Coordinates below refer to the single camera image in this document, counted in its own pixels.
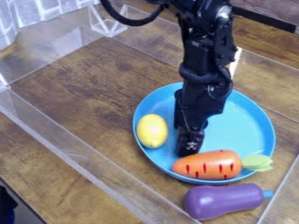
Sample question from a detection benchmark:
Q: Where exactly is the blue plastic plate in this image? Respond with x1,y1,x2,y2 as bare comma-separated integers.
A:
132,82,276,186

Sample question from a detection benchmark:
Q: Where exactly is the orange toy carrot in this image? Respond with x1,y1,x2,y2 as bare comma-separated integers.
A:
172,150,274,180

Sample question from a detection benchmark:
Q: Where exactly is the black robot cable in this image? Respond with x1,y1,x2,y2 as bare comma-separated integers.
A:
99,0,168,28

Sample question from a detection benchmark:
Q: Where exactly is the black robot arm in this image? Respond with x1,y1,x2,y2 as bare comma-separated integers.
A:
158,0,238,157

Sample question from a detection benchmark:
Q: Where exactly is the yellow toy lemon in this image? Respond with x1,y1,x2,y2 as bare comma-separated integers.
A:
136,114,168,149

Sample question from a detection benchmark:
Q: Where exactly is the clear acrylic enclosure wall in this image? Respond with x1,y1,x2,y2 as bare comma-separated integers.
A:
0,4,299,224

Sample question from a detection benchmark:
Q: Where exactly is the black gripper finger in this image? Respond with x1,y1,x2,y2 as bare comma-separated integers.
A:
174,89,186,129
175,127,204,157

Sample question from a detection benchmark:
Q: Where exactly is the purple toy eggplant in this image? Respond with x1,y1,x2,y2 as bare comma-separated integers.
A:
184,183,274,221

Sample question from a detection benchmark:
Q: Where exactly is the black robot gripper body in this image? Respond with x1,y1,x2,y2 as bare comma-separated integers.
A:
176,64,234,131

